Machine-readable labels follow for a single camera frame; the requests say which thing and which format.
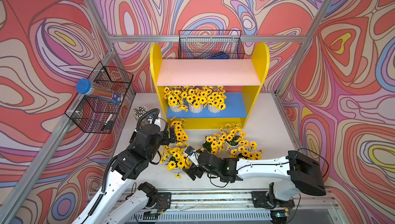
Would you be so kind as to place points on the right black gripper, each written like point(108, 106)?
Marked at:
point(193, 169)

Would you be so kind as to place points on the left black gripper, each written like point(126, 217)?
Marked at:
point(166, 140)

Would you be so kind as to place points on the sunflower pot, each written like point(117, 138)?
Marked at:
point(196, 99)
point(232, 135)
point(175, 96)
point(216, 99)
point(246, 150)
point(181, 137)
point(214, 144)
point(174, 159)

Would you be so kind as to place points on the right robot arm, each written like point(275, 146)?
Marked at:
point(296, 174)

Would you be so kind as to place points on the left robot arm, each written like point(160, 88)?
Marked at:
point(123, 171)

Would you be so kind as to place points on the clear jar of pencils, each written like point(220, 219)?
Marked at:
point(139, 111)

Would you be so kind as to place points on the black marker in basket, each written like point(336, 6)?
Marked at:
point(108, 123)

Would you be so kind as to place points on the yellow shelf unit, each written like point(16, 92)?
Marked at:
point(249, 74)

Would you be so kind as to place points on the blue item in rear basket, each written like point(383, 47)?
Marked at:
point(220, 55)

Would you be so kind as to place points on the blue capped pencil tube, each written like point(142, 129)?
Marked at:
point(88, 88)

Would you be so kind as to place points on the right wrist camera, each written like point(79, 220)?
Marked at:
point(191, 155)

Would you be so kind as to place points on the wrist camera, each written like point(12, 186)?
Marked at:
point(191, 155)
point(150, 120)

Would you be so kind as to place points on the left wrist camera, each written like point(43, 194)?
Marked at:
point(150, 120)

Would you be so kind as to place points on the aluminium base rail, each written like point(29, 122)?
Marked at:
point(222, 207)

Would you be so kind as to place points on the black wire basket left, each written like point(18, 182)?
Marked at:
point(90, 113)

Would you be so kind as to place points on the black wire basket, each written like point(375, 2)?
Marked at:
point(90, 113)
point(198, 44)

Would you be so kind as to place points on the black wire basket rear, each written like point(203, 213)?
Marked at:
point(198, 44)

